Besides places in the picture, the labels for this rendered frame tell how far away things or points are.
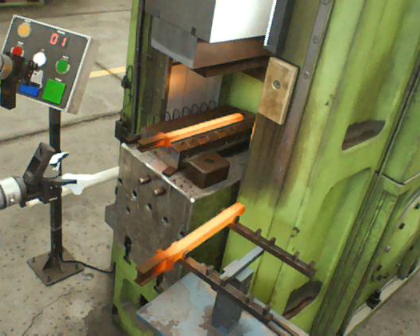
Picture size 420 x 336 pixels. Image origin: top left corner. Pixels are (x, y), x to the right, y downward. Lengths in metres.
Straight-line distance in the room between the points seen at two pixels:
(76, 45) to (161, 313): 0.97
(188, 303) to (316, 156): 0.56
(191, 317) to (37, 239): 1.43
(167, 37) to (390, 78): 0.71
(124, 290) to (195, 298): 0.68
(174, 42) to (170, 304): 0.76
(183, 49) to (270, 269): 0.76
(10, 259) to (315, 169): 1.69
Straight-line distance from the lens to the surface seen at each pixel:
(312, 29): 1.34
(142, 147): 1.57
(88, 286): 2.47
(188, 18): 1.44
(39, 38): 1.94
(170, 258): 1.19
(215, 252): 1.78
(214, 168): 1.54
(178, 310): 1.45
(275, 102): 1.42
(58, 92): 1.84
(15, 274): 2.55
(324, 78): 1.34
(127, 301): 2.18
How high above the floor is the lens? 1.79
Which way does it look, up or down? 31 degrees down
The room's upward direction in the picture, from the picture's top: 11 degrees clockwise
